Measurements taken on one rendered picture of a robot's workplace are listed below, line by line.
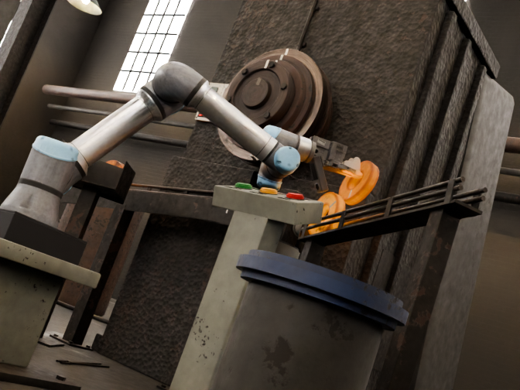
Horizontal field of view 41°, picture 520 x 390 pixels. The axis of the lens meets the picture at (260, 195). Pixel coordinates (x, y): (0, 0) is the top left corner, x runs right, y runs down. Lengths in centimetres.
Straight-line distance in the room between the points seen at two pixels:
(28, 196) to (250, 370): 88
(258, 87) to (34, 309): 122
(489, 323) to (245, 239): 705
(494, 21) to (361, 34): 729
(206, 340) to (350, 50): 157
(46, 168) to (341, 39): 143
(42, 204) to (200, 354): 58
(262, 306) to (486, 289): 746
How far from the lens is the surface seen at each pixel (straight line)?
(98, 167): 284
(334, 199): 215
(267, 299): 117
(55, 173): 185
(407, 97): 258
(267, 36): 306
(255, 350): 116
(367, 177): 219
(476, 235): 339
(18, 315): 182
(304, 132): 251
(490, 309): 850
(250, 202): 156
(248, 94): 261
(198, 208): 265
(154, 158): 1201
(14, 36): 952
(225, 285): 154
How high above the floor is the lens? 30
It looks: 10 degrees up
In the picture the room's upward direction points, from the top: 20 degrees clockwise
